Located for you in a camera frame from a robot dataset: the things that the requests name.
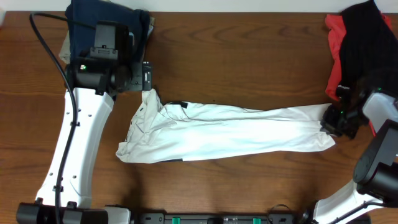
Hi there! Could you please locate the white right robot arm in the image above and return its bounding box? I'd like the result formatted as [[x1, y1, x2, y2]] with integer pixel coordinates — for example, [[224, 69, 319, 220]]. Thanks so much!
[[298, 91, 397, 224]]

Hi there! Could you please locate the folded navy blue garment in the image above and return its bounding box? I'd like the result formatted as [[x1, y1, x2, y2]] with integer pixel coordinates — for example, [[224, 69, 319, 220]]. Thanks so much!
[[65, 0, 150, 75]]

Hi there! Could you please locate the folded beige garment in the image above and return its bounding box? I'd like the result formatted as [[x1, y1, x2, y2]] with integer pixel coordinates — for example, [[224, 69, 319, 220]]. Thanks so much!
[[58, 17, 155, 64]]

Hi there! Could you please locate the red and black garment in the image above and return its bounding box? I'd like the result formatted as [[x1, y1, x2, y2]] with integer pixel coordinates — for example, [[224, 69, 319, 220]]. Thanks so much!
[[325, 0, 398, 138]]

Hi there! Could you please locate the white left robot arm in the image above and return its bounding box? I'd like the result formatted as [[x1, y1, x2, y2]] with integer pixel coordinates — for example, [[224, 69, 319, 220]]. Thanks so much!
[[16, 57, 152, 223]]

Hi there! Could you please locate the white t-shirt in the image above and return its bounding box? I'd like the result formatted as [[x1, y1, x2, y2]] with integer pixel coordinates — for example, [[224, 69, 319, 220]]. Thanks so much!
[[116, 90, 335, 164]]

